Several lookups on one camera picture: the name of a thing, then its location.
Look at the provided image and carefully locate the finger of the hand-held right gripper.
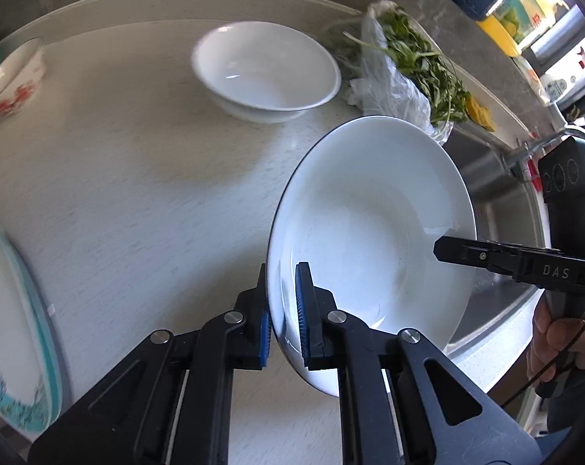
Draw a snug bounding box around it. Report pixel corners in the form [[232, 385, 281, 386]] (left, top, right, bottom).
[[433, 236, 528, 280]]

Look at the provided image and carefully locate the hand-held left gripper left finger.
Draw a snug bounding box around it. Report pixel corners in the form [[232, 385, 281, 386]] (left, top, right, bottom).
[[28, 262, 274, 465]]

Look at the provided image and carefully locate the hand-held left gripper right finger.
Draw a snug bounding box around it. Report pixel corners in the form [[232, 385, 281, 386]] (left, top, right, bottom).
[[295, 262, 540, 465]]

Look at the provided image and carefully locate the large white bowl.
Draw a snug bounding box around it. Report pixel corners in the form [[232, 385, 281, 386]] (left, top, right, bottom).
[[266, 115, 478, 398]]

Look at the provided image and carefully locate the small white bowl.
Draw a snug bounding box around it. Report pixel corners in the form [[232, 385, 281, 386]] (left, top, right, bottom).
[[192, 21, 342, 124]]

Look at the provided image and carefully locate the teal floral plate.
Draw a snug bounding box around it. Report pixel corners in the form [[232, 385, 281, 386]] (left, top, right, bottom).
[[0, 215, 64, 439]]

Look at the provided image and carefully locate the red patterned small bowl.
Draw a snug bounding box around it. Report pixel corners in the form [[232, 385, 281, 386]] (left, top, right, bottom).
[[0, 37, 47, 117]]

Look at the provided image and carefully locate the person's right hand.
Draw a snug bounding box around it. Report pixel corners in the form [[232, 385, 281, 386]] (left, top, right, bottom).
[[526, 293, 585, 383]]

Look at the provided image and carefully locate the steel sink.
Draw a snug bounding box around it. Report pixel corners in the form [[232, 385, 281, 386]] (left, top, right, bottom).
[[440, 126, 552, 350]]

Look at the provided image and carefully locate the steel faucet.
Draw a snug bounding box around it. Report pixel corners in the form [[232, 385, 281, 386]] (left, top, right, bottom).
[[503, 102, 585, 180]]

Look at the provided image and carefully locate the yellow sponge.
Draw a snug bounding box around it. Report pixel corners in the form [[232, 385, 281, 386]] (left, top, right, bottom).
[[465, 94, 497, 133]]

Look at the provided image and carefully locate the dark framed window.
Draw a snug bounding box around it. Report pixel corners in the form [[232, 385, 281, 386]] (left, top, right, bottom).
[[520, 0, 585, 83]]

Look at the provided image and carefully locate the yellow detergent bottle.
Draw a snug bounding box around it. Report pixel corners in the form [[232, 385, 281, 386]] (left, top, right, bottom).
[[476, 0, 559, 56]]

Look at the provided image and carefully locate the plastic bag of greens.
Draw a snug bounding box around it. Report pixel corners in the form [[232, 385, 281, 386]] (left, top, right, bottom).
[[321, 0, 470, 143]]

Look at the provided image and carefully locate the thin black cable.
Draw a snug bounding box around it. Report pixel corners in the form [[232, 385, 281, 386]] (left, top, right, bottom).
[[500, 295, 585, 408]]

